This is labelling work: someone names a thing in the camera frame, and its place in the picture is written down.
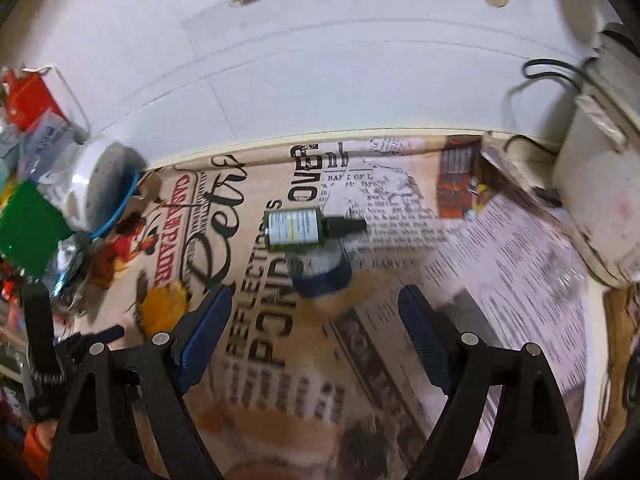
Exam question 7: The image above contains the green storage box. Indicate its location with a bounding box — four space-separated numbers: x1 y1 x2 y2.
0 181 73 278

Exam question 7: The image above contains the green dropper bottle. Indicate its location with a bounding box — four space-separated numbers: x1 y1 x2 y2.
264 207 368 252

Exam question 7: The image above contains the blue foil cup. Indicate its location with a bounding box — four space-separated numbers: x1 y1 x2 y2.
286 240 352 298

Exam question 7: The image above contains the white rice cooker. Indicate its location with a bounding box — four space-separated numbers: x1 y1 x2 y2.
552 23 639 288

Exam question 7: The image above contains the printed newspaper tablecloth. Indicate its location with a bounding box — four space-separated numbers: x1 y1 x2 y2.
79 136 597 479

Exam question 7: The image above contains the blue bowl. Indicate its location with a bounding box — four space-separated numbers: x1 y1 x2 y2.
90 171 141 240

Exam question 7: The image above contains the red kettle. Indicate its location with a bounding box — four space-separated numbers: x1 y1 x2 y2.
1 68 64 131

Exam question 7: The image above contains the orange fruit peel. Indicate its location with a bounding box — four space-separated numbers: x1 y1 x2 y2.
136 281 190 340

